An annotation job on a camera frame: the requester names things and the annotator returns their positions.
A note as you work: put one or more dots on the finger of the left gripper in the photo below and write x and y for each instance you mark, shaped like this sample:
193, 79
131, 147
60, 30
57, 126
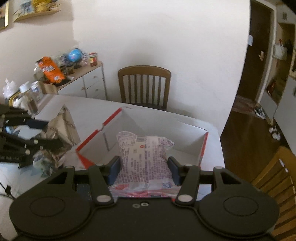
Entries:
47, 144
36, 124

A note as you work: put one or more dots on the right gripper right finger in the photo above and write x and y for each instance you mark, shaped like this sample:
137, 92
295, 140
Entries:
187, 178

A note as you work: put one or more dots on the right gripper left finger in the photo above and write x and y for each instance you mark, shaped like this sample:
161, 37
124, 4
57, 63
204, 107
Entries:
100, 178

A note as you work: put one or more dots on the silver brown snack bag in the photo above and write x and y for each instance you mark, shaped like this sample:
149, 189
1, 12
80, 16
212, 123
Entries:
61, 127

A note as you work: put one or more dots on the pink white snack packet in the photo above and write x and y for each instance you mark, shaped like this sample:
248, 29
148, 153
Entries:
144, 170

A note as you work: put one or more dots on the glass jar with dark drink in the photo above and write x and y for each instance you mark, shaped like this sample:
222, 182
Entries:
28, 98

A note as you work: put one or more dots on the orange snack bag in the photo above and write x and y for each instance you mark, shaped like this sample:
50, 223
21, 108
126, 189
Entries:
51, 71

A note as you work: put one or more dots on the white drawer cabinet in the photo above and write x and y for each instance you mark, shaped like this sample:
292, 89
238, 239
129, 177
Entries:
87, 81

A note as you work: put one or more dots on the blue globe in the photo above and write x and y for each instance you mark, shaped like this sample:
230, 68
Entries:
75, 55

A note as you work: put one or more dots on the red sauce jar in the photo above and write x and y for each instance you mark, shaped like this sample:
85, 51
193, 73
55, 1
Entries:
93, 59

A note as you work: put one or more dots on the light wooden chair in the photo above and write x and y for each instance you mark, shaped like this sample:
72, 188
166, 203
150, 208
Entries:
277, 180

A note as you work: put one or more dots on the white sneakers pair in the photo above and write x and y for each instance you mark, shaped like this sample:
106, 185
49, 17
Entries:
260, 113

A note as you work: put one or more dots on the brown wooden chair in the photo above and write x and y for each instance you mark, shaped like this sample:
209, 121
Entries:
144, 85

